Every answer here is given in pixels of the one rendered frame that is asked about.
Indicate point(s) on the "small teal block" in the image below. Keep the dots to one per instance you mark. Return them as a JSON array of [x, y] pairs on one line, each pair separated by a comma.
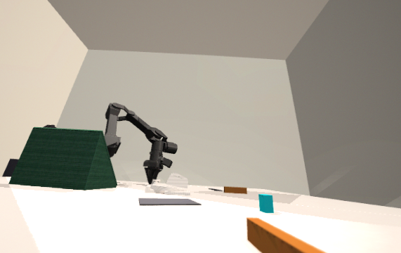
[[266, 203]]

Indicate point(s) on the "orange-brown long bar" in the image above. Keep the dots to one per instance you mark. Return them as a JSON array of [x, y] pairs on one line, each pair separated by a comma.
[[269, 239]]

